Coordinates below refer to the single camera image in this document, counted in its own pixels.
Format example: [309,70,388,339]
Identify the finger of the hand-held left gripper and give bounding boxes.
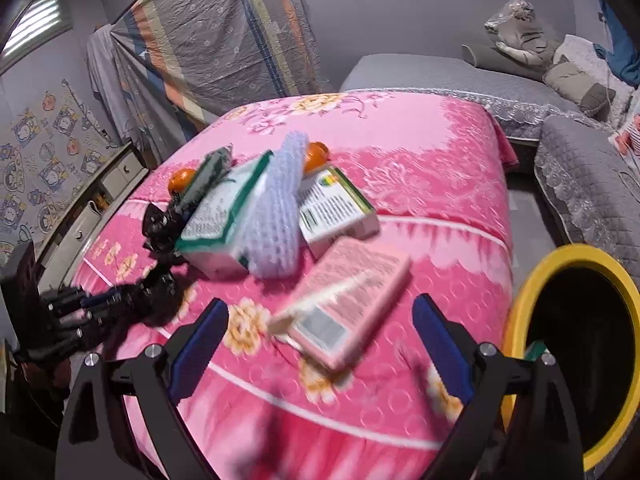
[20,312,126,363]
[42,285,123,317]

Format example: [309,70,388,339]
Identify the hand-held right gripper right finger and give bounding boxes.
[411,294,586,480]

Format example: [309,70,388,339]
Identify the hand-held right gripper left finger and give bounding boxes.
[55,297,231,480]

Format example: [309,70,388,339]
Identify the black plastic bag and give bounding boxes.
[122,200,196,328]

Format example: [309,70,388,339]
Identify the yellow-rimmed black bin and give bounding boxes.
[500,244,640,471]

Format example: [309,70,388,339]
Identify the pink box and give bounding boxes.
[269,237,412,372]

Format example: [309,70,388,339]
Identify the green and white box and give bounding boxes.
[175,150,276,281]

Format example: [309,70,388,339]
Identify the purple foam fruit net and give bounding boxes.
[240,131,311,281]

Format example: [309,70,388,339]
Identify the orange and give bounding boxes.
[304,141,332,173]
[167,167,198,196]

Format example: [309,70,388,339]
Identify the dark green snack packet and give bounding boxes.
[175,144,235,216]

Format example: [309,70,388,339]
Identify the white box yellow-green print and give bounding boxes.
[295,165,381,261]

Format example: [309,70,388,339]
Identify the white drawer cabinet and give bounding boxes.
[30,141,151,291]

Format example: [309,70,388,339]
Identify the pink floral blanket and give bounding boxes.
[72,91,518,480]

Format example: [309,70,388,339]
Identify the grey hanging garment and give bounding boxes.
[86,25,151,161]

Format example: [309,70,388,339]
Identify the window blinds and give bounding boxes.
[0,0,68,63]

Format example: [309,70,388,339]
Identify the grey quilted sofa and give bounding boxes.
[340,52,640,281]

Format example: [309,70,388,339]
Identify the baby print pillow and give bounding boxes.
[607,105,640,161]

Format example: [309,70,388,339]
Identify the grey bolster pillow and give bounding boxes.
[461,42,546,81]

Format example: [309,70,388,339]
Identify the grey square cushion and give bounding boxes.
[542,57,617,122]

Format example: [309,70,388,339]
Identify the patterned hanging cloth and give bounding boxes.
[110,0,321,126]

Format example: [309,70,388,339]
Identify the white tiger plush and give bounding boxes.
[484,0,563,68]

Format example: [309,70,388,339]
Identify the blue curtain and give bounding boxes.
[592,0,640,88]

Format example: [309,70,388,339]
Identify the cartoon wall poster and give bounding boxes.
[0,77,121,266]

